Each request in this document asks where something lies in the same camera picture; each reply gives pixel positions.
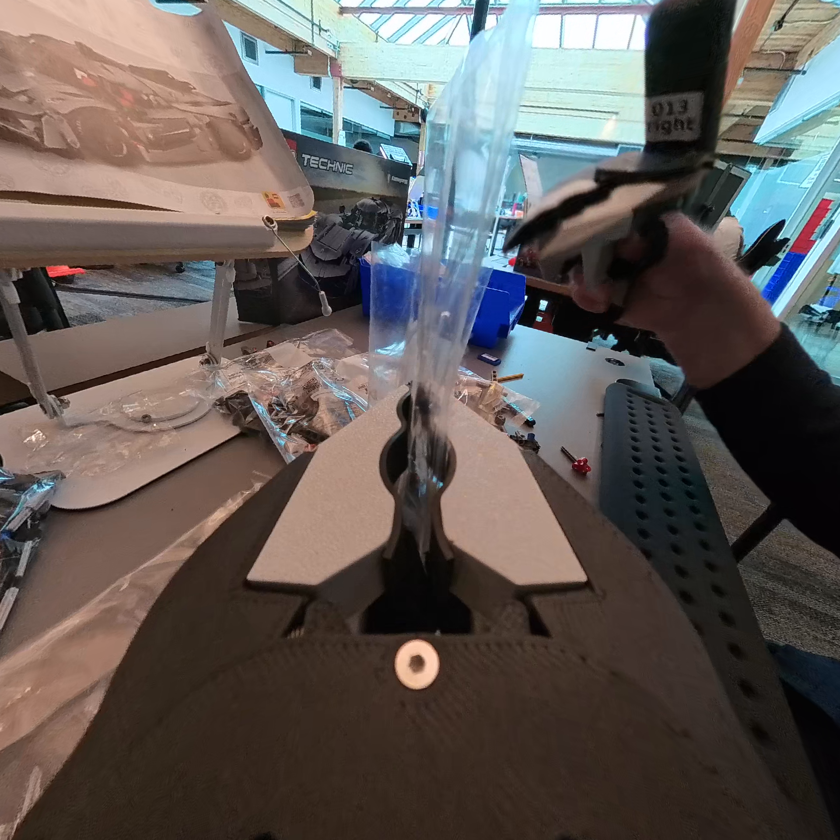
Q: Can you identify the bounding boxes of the stack of red blue bins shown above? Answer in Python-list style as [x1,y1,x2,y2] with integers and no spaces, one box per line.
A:
[764,197,840,306]

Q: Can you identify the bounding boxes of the wide clear lego bag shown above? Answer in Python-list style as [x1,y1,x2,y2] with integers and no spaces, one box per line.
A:
[366,0,540,552]

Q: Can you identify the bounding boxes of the black perforated office chair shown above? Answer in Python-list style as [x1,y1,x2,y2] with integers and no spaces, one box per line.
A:
[598,379,840,840]

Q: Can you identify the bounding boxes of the scattered loose lego pieces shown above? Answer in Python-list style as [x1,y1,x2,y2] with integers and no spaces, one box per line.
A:
[489,387,546,455]

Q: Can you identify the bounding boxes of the wooden book stand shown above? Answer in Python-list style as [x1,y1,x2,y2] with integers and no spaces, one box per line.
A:
[0,193,336,511]

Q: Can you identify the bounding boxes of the black panel on pole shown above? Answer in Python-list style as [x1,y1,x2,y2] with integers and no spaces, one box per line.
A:
[689,163,752,227]

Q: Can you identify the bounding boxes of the blue plastic storage bin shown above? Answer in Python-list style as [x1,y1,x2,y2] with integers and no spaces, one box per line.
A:
[360,252,527,349]

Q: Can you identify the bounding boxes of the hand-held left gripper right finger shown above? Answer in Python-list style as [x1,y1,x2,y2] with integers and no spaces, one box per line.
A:
[430,387,588,632]

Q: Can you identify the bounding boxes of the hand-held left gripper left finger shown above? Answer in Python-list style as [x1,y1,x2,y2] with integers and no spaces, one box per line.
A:
[247,386,416,632]

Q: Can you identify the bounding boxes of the person's right hand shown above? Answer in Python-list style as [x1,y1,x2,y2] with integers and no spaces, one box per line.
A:
[571,212,785,389]

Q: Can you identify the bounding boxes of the black lego set box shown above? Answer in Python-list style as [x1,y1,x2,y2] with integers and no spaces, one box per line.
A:
[233,131,421,326]

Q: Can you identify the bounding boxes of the grey car instruction booklet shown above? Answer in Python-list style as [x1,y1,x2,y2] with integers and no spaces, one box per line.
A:
[0,0,315,215]

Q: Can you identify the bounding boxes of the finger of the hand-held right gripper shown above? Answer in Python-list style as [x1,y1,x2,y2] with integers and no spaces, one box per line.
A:
[505,154,716,250]
[533,182,672,291]

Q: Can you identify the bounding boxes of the pile of lego part bags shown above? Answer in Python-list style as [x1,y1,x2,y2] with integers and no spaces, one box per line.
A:
[0,328,540,840]

